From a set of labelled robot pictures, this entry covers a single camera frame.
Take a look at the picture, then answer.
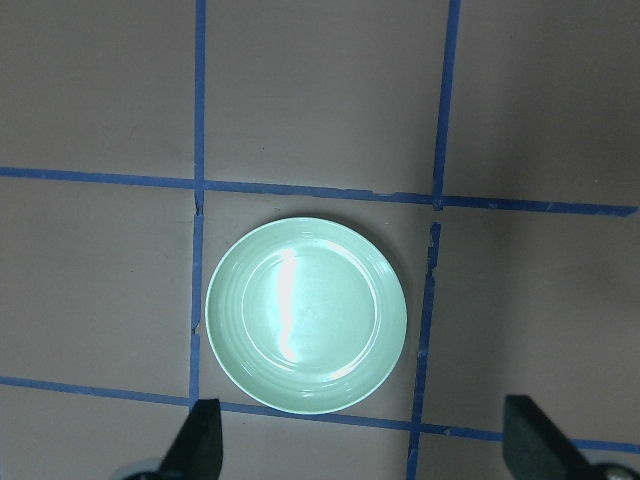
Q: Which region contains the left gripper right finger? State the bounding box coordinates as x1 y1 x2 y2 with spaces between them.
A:
502 395 639 480

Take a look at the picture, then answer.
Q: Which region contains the green plate near left arm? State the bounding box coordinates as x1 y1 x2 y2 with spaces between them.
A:
205 217 408 415

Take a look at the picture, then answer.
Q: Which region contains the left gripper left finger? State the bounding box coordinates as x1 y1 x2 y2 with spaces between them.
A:
121 399 223 480

